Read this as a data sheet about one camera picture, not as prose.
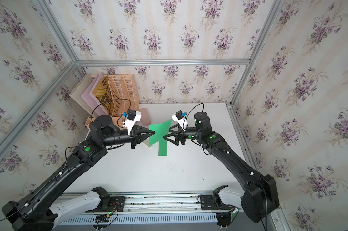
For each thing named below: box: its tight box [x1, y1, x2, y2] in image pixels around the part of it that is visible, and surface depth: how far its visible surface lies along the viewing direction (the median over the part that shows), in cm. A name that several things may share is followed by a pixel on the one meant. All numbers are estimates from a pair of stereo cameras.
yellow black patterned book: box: [92, 75, 114, 117], surface depth 102 cm
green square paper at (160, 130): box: [148, 118, 172, 146], surface depth 60 cm
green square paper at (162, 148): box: [158, 140, 168, 156], surface depth 95 cm
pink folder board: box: [80, 72, 111, 117], surface depth 91 cm
